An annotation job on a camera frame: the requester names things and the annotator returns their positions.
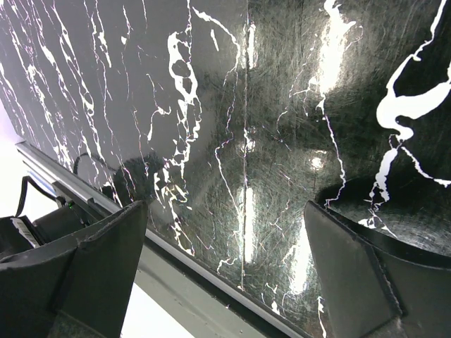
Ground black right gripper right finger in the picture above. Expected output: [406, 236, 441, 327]
[304, 201, 450, 337]

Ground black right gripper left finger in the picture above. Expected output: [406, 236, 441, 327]
[1, 201, 148, 337]

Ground aluminium table edge rail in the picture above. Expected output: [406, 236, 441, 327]
[16, 140, 307, 338]

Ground black cable at base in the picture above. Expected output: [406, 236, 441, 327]
[13, 175, 66, 218]

